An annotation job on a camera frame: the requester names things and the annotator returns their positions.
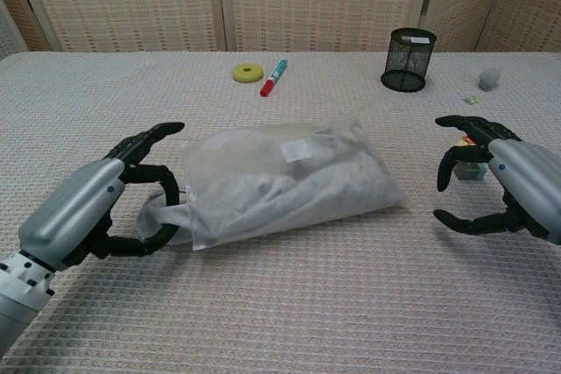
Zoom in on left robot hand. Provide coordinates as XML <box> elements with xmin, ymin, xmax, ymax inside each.
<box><xmin>18</xmin><ymin>121</ymin><xmax>186</xmax><ymax>272</ymax></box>

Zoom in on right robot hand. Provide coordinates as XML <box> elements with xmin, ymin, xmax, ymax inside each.
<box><xmin>433</xmin><ymin>115</ymin><xmax>561</xmax><ymax>246</ymax></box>

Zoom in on white clothes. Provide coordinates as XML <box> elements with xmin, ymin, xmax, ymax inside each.
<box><xmin>136</xmin><ymin>126</ymin><xmax>398</xmax><ymax>246</ymax></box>

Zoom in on translucent plastic bag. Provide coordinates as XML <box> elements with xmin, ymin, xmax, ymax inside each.
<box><xmin>180</xmin><ymin>114</ymin><xmax>411</xmax><ymax>251</ymax></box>

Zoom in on teal hexagonal box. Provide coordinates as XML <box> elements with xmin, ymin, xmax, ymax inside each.
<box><xmin>455</xmin><ymin>160</ymin><xmax>487</xmax><ymax>182</ymax></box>

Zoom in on small grey figurine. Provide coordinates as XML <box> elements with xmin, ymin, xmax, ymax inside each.
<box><xmin>478</xmin><ymin>67</ymin><xmax>502</xmax><ymax>92</ymax></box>

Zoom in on black mesh pen holder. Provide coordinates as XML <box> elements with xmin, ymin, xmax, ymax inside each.
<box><xmin>380</xmin><ymin>27</ymin><xmax>438</xmax><ymax>93</ymax></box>

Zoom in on textured woven tablecloth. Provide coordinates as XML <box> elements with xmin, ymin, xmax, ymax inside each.
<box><xmin>0</xmin><ymin>50</ymin><xmax>561</xmax><ymax>374</ymax></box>

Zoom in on red and teal marker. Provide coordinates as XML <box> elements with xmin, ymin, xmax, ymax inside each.
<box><xmin>259</xmin><ymin>58</ymin><xmax>289</xmax><ymax>98</ymax></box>

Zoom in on woven folding screen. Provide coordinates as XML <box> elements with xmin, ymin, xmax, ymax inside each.
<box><xmin>0</xmin><ymin>0</ymin><xmax>561</xmax><ymax>62</ymax></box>

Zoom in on yellow ring disc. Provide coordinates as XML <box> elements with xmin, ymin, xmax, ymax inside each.
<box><xmin>231</xmin><ymin>63</ymin><xmax>264</xmax><ymax>84</ymax></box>

